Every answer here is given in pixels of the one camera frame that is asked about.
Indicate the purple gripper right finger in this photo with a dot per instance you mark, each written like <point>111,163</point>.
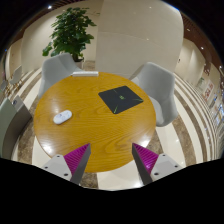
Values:
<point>152,166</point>

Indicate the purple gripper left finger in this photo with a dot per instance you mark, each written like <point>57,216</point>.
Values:
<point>70,167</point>

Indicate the white computer mouse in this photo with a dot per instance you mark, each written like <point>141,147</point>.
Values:
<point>62,117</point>

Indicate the black mouse pad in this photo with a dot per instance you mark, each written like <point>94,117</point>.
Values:
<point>120,99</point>

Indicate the round wooden table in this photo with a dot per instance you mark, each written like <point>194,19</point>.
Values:
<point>110,135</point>

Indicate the grey chair at left edge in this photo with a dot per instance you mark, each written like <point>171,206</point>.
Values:
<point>14,117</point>

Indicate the right grey chair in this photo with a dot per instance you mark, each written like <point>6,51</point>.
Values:
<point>158,83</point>

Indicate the white keyboard on table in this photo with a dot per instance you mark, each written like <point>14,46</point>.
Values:
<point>86,73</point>

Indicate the green potted plant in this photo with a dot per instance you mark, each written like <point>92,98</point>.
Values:
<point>70,34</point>

